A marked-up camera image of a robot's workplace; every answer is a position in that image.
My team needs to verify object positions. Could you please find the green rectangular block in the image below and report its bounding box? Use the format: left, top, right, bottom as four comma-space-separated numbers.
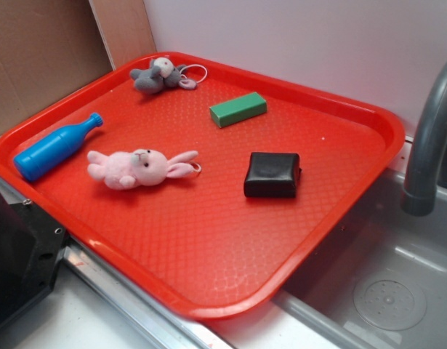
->
209, 92, 267, 128

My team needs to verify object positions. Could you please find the red plastic tray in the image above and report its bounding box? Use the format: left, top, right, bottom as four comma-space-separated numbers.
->
0, 52, 405, 320

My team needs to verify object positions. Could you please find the pink plush bunny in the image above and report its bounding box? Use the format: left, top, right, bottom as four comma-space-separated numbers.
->
87, 149, 202, 190

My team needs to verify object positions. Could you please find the grey plush toy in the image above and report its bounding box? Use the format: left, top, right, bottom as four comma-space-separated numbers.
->
129, 57, 208, 95

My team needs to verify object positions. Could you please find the blue toy bottle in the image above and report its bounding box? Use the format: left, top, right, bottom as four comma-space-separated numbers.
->
13, 113, 103, 182

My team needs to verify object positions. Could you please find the grey toy sink basin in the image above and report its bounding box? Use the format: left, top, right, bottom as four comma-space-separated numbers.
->
274, 170, 447, 348

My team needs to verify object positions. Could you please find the grey toy faucet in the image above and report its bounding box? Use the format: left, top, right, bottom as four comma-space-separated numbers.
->
400, 63, 447, 217

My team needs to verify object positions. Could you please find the brown cardboard panel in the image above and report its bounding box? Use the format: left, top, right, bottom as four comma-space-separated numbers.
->
0, 1, 156, 136

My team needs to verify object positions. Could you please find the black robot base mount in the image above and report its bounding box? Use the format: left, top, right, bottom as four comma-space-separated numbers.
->
0, 192, 68, 332

